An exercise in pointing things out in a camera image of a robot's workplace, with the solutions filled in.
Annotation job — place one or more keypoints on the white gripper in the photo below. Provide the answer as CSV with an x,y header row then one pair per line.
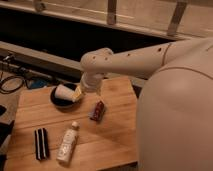
x,y
90,83

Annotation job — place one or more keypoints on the white plastic bottle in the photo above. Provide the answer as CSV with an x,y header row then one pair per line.
x,y
68,144

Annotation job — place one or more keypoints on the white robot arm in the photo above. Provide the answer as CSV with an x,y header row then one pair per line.
x,y
174,120

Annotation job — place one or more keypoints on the white paper cup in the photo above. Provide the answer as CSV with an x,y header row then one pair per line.
x,y
65,93

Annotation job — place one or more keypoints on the red snack packet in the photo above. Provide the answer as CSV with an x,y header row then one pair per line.
x,y
97,112

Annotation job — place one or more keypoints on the black round plate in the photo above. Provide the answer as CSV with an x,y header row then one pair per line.
x,y
60,102

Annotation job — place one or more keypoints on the wooden table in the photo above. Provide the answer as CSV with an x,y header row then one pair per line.
x,y
101,145

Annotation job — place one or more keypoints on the blue object on floor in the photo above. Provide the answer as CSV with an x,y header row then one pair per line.
x,y
36,83

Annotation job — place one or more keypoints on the black white striped object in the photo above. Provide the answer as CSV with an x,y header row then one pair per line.
x,y
41,144

